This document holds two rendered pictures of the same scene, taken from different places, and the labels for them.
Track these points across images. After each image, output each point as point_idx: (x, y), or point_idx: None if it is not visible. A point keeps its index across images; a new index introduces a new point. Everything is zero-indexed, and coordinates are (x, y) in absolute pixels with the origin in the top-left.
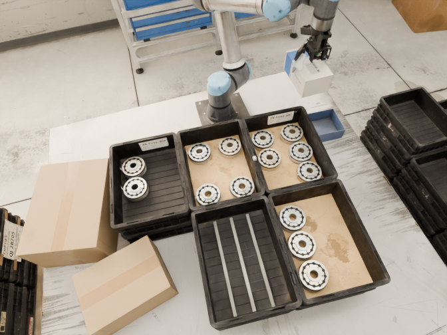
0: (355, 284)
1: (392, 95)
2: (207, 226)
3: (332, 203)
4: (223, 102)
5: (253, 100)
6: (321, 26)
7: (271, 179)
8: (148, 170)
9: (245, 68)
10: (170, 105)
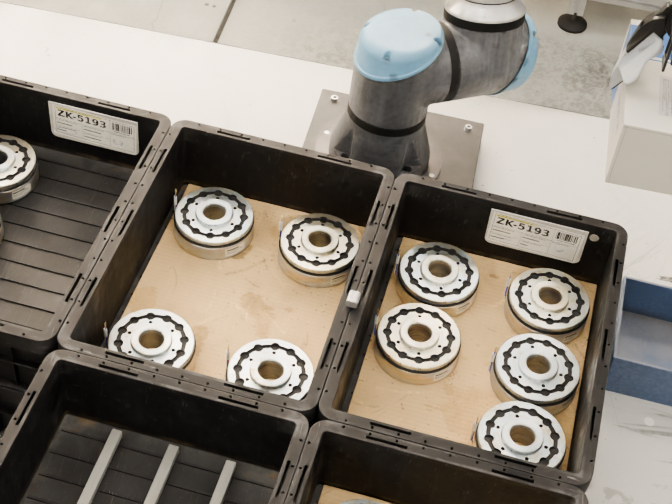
0: None
1: None
2: (87, 433)
3: None
4: (389, 111)
5: (521, 173)
6: None
7: (382, 406)
8: (34, 198)
9: (514, 41)
10: (247, 68)
